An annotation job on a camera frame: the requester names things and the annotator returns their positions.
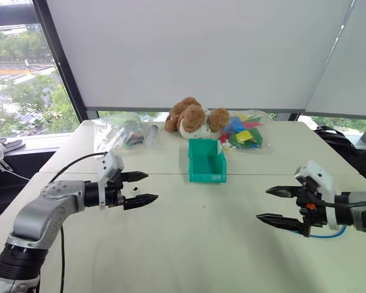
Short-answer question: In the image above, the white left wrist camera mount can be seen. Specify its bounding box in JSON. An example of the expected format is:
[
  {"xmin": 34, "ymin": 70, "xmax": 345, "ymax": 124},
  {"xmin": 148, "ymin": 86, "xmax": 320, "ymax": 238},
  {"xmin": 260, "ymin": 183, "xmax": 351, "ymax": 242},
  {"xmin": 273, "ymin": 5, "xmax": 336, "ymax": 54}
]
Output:
[{"xmin": 97, "ymin": 151, "xmax": 125, "ymax": 211}]

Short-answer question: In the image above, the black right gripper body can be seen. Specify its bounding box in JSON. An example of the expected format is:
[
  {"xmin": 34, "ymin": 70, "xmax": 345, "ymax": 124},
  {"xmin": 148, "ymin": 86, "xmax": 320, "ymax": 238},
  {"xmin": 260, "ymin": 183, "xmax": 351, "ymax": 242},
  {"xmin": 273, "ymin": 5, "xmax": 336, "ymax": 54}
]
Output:
[{"xmin": 295, "ymin": 178, "xmax": 328, "ymax": 238}]

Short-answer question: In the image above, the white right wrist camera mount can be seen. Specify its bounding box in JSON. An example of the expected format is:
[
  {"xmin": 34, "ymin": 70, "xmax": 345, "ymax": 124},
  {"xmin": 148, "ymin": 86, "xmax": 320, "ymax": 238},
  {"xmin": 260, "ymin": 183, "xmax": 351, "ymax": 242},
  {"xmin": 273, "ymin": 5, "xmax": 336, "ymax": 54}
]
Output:
[{"xmin": 294, "ymin": 159, "xmax": 339, "ymax": 231}]

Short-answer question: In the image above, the black flat object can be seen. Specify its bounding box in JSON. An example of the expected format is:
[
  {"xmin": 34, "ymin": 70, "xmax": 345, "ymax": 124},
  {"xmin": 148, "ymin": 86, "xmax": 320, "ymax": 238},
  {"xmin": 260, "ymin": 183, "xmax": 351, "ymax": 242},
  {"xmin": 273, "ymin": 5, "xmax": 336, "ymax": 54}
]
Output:
[{"xmin": 0, "ymin": 137, "xmax": 27, "ymax": 153}]

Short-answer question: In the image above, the clear bag of dark parts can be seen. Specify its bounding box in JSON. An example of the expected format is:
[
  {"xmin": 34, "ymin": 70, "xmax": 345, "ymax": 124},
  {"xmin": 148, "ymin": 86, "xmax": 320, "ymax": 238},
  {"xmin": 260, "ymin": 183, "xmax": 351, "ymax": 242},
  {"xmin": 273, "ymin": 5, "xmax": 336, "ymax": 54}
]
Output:
[{"xmin": 92, "ymin": 112, "xmax": 148, "ymax": 154}]

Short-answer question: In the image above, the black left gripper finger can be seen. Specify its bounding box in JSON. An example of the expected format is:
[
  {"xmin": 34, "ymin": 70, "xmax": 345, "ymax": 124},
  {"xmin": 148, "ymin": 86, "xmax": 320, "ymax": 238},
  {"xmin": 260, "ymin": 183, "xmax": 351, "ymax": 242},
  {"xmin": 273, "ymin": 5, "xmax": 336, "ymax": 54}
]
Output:
[
  {"xmin": 123, "ymin": 193, "xmax": 159, "ymax": 211},
  {"xmin": 121, "ymin": 171, "xmax": 149, "ymax": 184}
]

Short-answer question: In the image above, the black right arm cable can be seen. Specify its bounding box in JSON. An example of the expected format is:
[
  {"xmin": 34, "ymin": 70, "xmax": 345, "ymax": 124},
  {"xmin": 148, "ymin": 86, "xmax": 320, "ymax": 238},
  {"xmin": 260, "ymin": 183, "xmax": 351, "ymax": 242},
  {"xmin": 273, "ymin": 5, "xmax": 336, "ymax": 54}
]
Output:
[{"xmin": 306, "ymin": 192, "xmax": 366, "ymax": 209}]

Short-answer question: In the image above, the narrow white roller blind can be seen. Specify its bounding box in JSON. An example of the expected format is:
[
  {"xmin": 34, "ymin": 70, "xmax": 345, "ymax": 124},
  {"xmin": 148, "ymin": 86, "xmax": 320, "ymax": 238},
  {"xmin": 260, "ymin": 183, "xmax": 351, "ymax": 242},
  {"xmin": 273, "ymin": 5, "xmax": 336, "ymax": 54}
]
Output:
[{"xmin": 304, "ymin": 0, "xmax": 366, "ymax": 117}]

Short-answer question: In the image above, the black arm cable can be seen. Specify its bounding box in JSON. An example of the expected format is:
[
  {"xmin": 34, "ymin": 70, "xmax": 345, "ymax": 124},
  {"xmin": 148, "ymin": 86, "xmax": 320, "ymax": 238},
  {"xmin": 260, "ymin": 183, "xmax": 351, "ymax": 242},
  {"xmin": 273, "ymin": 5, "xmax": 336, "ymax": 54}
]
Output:
[
  {"xmin": 49, "ymin": 151, "xmax": 109, "ymax": 293},
  {"xmin": 306, "ymin": 192, "xmax": 366, "ymax": 209}
]

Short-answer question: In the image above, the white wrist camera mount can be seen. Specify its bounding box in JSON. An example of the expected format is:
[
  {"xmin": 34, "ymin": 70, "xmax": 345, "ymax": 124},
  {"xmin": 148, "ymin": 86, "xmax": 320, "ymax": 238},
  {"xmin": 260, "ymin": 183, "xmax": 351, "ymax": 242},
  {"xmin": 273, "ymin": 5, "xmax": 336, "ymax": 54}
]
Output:
[
  {"xmin": 97, "ymin": 151, "xmax": 125, "ymax": 211},
  {"xmin": 294, "ymin": 159, "xmax": 339, "ymax": 231}
]

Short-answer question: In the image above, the large white roller blind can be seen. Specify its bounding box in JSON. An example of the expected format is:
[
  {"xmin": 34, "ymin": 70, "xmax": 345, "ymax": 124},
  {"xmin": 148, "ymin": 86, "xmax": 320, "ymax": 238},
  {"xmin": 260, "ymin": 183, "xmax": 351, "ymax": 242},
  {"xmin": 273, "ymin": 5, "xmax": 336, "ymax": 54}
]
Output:
[{"xmin": 45, "ymin": 0, "xmax": 356, "ymax": 112}]

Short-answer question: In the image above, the clear bag of coloured pieces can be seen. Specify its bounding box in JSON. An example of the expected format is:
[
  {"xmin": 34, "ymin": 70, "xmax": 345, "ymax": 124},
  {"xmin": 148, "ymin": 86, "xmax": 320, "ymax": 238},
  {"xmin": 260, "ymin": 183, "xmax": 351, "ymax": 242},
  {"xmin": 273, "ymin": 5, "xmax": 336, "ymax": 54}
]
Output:
[{"xmin": 218, "ymin": 109, "xmax": 275, "ymax": 151}]

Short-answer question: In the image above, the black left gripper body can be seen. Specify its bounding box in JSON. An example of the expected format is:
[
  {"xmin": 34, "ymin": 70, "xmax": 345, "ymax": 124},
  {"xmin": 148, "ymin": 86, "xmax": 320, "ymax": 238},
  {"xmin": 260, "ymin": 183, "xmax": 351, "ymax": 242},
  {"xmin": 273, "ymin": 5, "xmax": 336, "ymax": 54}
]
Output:
[{"xmin": 104, "ymin": 172, "xmax": 126, "ymax": 209}]

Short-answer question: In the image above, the green plastic storage bin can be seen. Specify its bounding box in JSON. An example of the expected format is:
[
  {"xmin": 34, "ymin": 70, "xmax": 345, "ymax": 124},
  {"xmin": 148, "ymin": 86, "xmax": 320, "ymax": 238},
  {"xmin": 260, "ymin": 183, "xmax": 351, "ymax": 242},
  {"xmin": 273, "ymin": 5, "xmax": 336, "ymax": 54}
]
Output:
[{"xmin": 187, "ymin": 138, "xmax": 228, "ymax": 184}]

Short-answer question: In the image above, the brown and white plush dog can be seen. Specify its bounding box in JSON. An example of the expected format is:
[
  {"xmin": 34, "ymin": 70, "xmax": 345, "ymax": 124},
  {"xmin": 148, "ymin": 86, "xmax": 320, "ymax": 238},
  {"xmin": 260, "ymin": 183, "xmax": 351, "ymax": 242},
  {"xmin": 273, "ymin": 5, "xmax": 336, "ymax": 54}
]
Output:
[{"xmin": 165, "ymin": 96, "xmax": 231, "ymax": 141}]

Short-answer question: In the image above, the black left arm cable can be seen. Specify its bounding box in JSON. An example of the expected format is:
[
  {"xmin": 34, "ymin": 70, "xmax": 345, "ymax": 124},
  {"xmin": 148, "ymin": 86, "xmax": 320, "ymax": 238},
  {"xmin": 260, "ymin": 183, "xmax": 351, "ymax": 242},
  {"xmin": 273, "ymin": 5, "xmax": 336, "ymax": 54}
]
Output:
[{"xmin": 49, "ymin": 151, "xmax": 109, "ymax": 293}]

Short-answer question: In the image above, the black bag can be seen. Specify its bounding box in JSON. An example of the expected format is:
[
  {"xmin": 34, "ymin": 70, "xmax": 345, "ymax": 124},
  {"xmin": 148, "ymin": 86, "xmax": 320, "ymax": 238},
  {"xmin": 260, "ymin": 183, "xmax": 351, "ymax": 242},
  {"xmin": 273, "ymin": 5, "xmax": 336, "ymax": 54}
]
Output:
[{"xmin": 314, "ymin": 125, "xmax": 366, "ymax": 184}]

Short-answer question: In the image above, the thin blue cable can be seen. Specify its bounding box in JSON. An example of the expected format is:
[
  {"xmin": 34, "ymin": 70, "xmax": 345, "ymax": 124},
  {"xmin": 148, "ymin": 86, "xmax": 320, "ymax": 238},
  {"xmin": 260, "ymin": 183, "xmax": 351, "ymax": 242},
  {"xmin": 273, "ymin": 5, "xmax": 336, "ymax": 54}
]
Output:
[{"xmin": 292, "ymin": 226, "xmax": 348, "ymax": 240}]

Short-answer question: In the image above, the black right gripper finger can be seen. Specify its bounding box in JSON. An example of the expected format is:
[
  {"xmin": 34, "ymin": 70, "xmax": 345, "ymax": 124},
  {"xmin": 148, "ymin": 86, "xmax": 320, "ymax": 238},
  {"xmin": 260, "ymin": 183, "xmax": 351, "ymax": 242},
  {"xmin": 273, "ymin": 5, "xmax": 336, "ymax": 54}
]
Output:
[
  {"xmin": 265, "ymin": 186, "xmax": 301, "ymax": 200},
  {"xmin": 256, "ymin": 213, "xmax": 306, "ymax": 237}
]

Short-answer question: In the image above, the grey cylindrical marker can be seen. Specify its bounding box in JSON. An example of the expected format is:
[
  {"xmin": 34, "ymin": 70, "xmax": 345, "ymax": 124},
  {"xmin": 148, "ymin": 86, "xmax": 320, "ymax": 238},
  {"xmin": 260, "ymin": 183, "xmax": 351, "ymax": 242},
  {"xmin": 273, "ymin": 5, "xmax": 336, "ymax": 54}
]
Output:
[{"xmin": 143, "ymin": 124, "xmax": 159, "ymax": 147}]

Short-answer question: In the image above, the dark window frame post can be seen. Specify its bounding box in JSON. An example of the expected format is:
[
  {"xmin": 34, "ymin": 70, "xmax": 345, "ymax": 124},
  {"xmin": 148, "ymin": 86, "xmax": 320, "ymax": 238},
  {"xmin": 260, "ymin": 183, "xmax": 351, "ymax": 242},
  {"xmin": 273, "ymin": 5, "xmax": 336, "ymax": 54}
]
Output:
[{"xmin": 32, "ymin": 0, "xmax": 90, "ymax": 125}]

